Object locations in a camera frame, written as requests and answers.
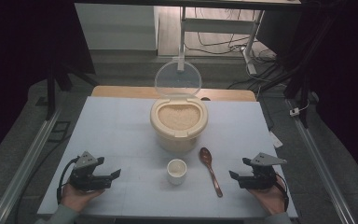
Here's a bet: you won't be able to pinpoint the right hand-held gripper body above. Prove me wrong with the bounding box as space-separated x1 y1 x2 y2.
238 151 288 191

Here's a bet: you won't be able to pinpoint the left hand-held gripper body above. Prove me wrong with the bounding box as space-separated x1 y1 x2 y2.
69 151 113 192

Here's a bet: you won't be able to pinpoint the brown wooden spoon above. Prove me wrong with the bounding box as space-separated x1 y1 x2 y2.
199 147 224 199

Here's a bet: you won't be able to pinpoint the person's left hand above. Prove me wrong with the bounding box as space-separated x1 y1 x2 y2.
60 182 105 214

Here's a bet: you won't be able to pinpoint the person's right hand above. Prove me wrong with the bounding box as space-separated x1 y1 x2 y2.
247 175 289 217

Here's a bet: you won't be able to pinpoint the white table cover sheet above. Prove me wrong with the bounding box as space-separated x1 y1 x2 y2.
36 95 299 219

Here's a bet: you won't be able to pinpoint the white paper tag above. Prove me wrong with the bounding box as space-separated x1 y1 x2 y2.
268 130 284 149

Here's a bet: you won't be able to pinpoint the small white cup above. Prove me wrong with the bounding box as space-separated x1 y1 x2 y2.
166 158 188 187

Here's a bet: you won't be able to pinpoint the uncooked white rice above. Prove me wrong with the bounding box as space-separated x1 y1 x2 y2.
157 104 201 132

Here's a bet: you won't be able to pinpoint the black stand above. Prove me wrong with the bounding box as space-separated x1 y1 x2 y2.
44 60 100 121
255 12 343 129

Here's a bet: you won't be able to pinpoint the clear round container lid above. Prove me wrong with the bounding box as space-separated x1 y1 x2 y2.
154 58 203 99

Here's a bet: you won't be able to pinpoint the dark curtain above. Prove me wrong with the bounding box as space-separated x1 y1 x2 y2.
0 0 96 171
301 0 358 190

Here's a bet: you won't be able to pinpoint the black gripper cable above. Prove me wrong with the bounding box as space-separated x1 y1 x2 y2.
273 179 291 213
56 156 80 206

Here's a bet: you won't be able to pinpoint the metal frame rail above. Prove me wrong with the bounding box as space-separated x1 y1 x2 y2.
0 106 62 224
286 98 358 224

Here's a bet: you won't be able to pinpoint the black floor cables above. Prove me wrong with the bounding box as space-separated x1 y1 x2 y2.
185 7 279 64

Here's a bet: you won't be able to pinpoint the white desk frame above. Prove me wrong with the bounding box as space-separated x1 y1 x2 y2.
176 6 266 76

